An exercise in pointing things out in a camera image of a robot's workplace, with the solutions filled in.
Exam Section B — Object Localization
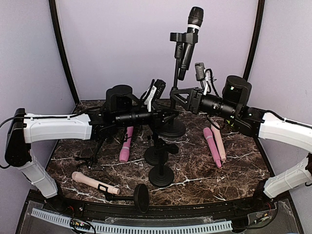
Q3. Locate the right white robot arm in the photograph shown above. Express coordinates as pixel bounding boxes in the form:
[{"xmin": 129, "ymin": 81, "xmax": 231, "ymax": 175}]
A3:
[{"xmin": 170, "ymin": 76, "xmax": 312, "ymax": 212}]

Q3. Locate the black stand with black microphone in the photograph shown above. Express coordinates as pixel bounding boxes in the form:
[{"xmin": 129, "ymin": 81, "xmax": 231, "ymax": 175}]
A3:
[{"xmin": 158, "ymin": 28, "xmax": 198, "ymax": 138}]

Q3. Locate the beige microphone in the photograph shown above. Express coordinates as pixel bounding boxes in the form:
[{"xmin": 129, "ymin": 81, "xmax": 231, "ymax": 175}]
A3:
[
  {"xmin": 72, "ymin": 172, "xmax": 120, "ymax": 195},
  {"xmin": 211, "ymin": 122, "xmax": 226, "ymax": 162}
]

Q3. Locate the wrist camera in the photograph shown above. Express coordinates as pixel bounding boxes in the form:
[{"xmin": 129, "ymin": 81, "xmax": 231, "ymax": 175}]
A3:
[
  {"xmin": 143, "ymin": 79, "xmax": 166, "ymax": 112},
  {"xmin": 194, "ymin": 62, "xmax": 217, "ymax": 96}
]

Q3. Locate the black microphone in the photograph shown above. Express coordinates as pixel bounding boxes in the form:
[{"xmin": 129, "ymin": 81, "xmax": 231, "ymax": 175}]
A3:
[{"xmin": 178, "ymin": 6, "xmax": 204, "ymax": 80}]

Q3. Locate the black round-base desk stand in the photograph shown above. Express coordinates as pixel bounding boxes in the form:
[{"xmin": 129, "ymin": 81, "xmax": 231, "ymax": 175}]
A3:
[{"xmin": 149, "ymin": 144, "xmax": 179, "ymax": 188}]

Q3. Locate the small pink microphone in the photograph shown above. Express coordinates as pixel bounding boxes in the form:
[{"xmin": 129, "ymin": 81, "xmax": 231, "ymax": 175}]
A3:
[{"xmin": 119, "ymin": 126, "xmax": 134, "ymax": 163}]

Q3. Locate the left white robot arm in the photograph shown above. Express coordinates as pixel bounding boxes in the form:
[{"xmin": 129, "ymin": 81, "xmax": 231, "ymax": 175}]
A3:
[{"xmin": 4, "ymin": 85, "xmax": 178, "ymax": 213}]

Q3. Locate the black tripod stand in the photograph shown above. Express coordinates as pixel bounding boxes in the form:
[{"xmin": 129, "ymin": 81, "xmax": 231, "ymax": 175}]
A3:
[{"xmin": 75, "ymin": 139, "xmax": 114, "ymax": 182}]

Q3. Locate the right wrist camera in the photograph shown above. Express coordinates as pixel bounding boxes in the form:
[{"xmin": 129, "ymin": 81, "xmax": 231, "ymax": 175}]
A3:
[{"xmin": 194, "ymin": 62, "xmax": 217, "ymax": 96}]

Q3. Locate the black frame post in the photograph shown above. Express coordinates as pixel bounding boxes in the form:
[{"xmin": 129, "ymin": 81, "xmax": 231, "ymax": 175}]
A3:
[
  {"xmin": 243, "ymin": 0, "xmax": 265, "ymax": 81},
  {"xmin": 48, "ymin": 0, "xmax": 80, "ymax": 105}
]

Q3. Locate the right black frame post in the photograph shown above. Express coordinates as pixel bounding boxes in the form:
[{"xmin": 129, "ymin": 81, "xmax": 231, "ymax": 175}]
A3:
[{"xmin": 243, "ymin": 0, "xmax": 265, "ymax": 81}]

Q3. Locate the large pink microphone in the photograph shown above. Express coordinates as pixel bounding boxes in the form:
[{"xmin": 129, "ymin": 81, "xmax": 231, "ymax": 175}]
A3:
[{"xmin": 203, "ymin": 127, "xmax": 222, "ymax": 168}]

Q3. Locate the black front rail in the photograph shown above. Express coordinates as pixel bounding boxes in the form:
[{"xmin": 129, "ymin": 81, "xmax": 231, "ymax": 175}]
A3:
[{"xmin": 24, "ymin": 190, "xmax": 278, "ymax": 220}]

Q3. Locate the black stand holding beige microphone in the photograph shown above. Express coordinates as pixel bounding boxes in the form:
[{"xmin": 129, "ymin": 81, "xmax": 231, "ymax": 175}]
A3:
[{"xmin": 144, "ymin": 131, "xmax": 169, "ymax": 166}]

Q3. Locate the grey cable duct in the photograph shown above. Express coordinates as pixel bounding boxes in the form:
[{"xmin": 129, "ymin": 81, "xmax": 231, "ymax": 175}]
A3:
[{"xmin": 31, "ymin": 208, "xmax": 233, "ymax": 234}]

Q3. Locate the black front stand lying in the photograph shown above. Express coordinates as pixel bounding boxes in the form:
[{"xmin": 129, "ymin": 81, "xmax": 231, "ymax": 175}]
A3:
[{"xmin": 97, "ymin": 184, "xmax": 150, "ymax": 214}]

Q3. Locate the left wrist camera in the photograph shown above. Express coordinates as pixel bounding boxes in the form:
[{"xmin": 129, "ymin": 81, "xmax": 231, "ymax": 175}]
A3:
[{"xmin": 143, "ymin": 79, "xmax": 166, "ymax": 112}]

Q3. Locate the left black frame post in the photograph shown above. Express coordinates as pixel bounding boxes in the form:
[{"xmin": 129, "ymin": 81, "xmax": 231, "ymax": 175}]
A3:
[{"xmin": 48, "ymin": 0, "xmax": 80, "ymax": 105}]

